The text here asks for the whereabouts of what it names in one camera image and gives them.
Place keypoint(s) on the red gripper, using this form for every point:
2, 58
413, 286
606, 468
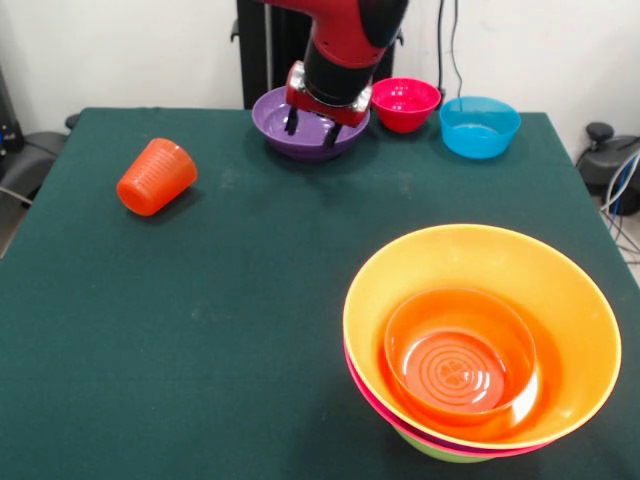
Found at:
325, 112

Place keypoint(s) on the orange-red plastic cup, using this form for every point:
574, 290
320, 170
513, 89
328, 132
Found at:
155, 180

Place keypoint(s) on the large orange bowl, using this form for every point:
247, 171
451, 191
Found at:
475, 260

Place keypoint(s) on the large pink bowl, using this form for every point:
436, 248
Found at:
360, 385

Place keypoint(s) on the small orange bowl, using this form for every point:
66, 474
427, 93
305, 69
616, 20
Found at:
460, 370

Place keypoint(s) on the medium green bowl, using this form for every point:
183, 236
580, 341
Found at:
435, 452

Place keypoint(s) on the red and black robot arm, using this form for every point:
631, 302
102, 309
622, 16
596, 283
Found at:
345, 40

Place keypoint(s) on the purple bowl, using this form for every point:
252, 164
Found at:
310, 140

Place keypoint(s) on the small crimson bowl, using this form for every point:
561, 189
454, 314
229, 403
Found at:
402, 102

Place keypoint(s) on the small blue bowl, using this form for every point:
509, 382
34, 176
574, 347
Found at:
477, 130

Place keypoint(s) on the dark green tablecloth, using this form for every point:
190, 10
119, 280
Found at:
250, 300

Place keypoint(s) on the black electronics box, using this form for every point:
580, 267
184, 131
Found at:
10, 115

